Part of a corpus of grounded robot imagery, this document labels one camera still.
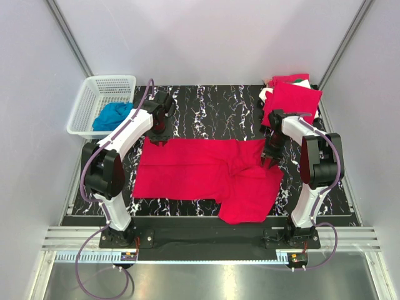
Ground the aluminium corner post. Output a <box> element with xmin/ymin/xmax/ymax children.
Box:
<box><xmin>44</xmin><ymin>0</ymin><xmax>94</xmax><ymax>78</ymax></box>
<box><xmin>317</xmin><ymin>0</ymin><xmax>376</xmax><ymax>89</ymax></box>

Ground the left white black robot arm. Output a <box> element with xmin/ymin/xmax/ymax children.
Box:
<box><xmin>79</xmin><ymin>91</ymin><xmax>176</xmax><ymax>248</ymax></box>

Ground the aluminium front rail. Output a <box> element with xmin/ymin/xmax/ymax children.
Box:
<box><xmin>41</xmin><ymin>227</ymin><xmax>381</xmax><ymax>265</ymax></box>

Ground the stack of folded shirts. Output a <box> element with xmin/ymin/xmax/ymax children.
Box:
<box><xmin>259</xmin><ymin>73</ymin><xmax>318</xmax><ymax>119</ymax></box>

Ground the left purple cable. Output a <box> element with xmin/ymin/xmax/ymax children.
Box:
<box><xmin>74</xmin><ymin>78</ymin><xmax>155</xmax><ymax>298</ymax></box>

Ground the folded red t-shirt on stack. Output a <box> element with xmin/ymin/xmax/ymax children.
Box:
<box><xmin>261</xmin><ymin>82</ymin><xmax>323</xmax><ymax>127</ymax></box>

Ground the small controller board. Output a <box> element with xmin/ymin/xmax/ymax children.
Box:
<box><xmin>289</xmin><ymin>252</ymin><xmax>308</xmax><ymax>263</ymax></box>
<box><xmin>121</xmin><ymin>252</ymin><xmax>138</xmax><ymax>261</ymax></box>

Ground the left aluminium corner post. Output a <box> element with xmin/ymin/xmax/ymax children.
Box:
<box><xmin>44</xmin><ymin>0</ymin><xmax>94</xmax><ymax>78</ymax></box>

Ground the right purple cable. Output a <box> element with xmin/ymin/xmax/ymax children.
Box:
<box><xmin>256</xmin><ymin>112</ymin><xmax>341</xmax><ymax>272</ymax></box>

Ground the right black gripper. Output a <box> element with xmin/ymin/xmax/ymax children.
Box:
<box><xmin>260</xmin><ymin>133</ymin><xmax>288</xmax><ymax>169</ymax></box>

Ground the white plastic basket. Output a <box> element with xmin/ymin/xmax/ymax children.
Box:
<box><xmin>66</xmin><ymin>75</ymin><xmax>136</xmax><ymax>140</ymax></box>

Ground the right aluminium corner post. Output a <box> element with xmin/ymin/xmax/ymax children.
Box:
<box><xmin>317</xmin><ymin>0</ymin><xmax>376</xmax><ymax>89</ymax></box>

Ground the black marble pattern mat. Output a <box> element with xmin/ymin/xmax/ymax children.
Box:
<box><xmin>71</xmin><ymin>84</ymin><xmax>354</xmax><ymax>217</ymax></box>

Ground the blue crumpled t-shirt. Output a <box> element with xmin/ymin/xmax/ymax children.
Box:
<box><xmin>92</xmin><ymin>102</ymin><xmax>133</xmax><ymax>131</ymax></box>

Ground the purple cable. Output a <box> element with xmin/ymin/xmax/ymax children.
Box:
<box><xmin>256</xmin><ymin>112</ymin><xmax>341</xmax><ymax>272</ymax></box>
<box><xmin>74</xmin><ymin>78</ymin><xmax>155</xmax><ymax>298</ymax></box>

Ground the red t-shirt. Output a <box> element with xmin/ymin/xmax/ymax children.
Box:
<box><xmin>132</xmin><ymin>138</ymin><xmax>284</xmax><ymax>224</ymax></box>
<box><xmin>261</xmin><ymin>82</ymin><xmax>323</xmax><ymax>127</ymax></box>

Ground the left small controller board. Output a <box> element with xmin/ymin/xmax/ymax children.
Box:
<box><xmin>121</xmin><ymin>252</ymin><xmax>138</xmax><ymax>261</ymax></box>

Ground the right small controller board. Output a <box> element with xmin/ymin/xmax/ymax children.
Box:
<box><xmin>289</xmin><ymin>252</ymin><xmax>308</xmax><ymax>263</ymax></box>

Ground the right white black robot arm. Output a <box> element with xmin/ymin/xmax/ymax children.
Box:
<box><xmin>261</xmin><ymin>109</ymin><xmax>344</xmax><ymax>249</ymax></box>

